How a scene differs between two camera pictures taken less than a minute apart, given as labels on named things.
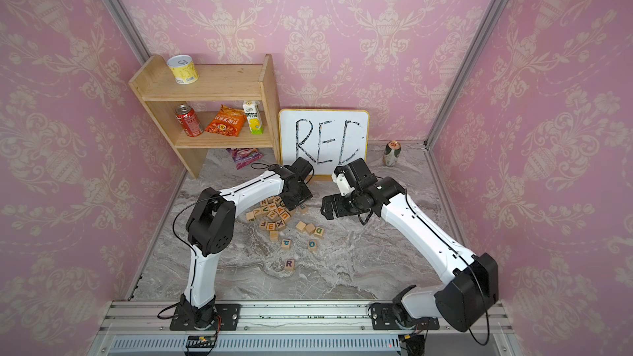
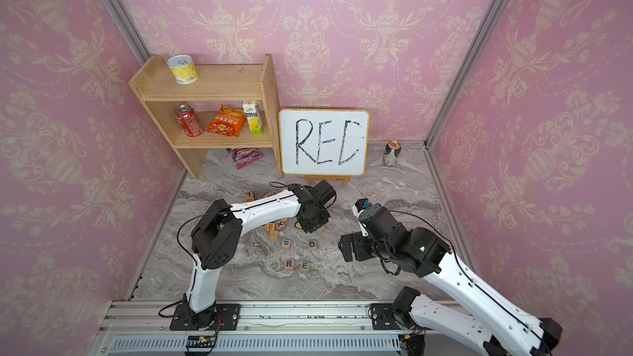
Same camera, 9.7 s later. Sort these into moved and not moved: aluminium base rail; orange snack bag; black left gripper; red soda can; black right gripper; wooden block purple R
Moved: black right gripper; black left gripper
Not moved: orange snack bag; wooden block purple R; aluminium base rail; red soda can
